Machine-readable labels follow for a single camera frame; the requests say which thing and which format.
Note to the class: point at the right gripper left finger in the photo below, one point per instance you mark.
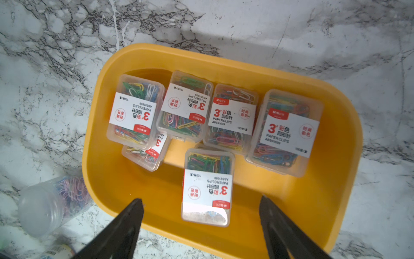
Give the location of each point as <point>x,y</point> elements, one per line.
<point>118,240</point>

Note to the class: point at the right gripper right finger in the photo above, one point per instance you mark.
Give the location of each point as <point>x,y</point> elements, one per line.
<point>283,238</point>

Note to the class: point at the round clear clip jar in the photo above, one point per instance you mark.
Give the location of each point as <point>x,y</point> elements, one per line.
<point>46,206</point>

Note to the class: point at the yellow plastic storage box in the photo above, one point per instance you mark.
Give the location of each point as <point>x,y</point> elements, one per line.
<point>316,202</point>

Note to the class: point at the paper clip box underneath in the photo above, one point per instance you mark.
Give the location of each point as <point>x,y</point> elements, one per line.
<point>152,158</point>

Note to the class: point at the paper clip box front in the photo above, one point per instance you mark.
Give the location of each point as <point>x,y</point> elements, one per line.
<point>207,187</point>

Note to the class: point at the paper clip box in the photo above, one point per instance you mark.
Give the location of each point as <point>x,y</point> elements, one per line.
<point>232,119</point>
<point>207,187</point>
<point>285,132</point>
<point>136,107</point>
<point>186,106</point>

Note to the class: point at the paper clip box right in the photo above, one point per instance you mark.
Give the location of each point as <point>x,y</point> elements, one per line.
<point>285,132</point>

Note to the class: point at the paper clip box far left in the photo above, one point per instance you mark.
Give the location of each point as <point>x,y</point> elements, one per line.
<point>136,107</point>

